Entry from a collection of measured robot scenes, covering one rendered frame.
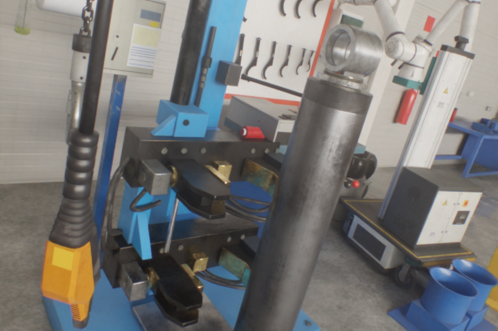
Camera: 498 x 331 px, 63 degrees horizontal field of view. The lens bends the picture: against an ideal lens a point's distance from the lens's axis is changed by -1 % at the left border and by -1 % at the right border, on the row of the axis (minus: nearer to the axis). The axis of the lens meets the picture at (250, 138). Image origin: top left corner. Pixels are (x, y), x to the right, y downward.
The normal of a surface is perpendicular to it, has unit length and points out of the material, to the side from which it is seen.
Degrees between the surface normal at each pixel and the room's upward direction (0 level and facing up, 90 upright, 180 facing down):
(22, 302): 0
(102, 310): 0
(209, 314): 0
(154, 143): 90
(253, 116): 90
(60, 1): 124
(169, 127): 90
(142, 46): 90
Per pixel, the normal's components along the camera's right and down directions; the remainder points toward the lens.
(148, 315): 0.25, -0.93
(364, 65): 0.39, 0.66
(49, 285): -0.13, 0.25
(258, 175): -0.59, 0.07
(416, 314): -0.77, -0.02
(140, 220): 0.61, -0.32
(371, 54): 0.53, 0.22
